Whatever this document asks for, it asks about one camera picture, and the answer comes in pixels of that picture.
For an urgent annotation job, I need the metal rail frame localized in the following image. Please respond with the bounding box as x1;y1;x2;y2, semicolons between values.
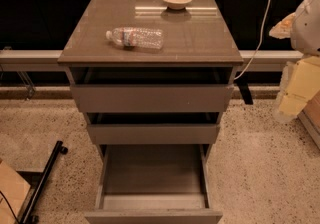
0;0;320;100

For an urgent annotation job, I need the grey drawer cabinet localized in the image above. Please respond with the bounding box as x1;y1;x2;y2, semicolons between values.
59;0;242;224

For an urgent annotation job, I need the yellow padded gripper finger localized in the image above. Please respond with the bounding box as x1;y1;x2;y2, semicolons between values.
273;56;320;123
269;13;295;39

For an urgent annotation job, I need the thin black cable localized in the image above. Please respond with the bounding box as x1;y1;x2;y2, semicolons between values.
0;190;20;224

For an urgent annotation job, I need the grey middle drawer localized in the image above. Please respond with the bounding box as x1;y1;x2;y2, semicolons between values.
87;112;220;145

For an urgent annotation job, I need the cardboard box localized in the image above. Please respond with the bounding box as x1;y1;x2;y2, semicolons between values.
0;160;30;224
299;92;320;149

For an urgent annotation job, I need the grey top drawer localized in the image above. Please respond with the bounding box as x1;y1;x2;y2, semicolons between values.
68;67;234;113

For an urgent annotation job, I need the grey open bottom drawer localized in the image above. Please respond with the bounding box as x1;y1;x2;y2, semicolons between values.
85;144;222;224

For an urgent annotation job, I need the clear plastic water bottle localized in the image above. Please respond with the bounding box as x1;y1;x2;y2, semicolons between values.
106;27;164;50

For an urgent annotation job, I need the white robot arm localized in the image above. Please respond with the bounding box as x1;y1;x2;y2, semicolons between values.
269;0;320;123

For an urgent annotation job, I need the cardboard box at right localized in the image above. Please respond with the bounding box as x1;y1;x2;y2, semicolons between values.
299;92;320;149

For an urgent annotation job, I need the cardboard box at left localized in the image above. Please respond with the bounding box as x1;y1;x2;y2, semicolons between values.
0;160;30;224

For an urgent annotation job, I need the black metal leg with caster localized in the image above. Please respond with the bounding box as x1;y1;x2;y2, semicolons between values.
20;140;68;224

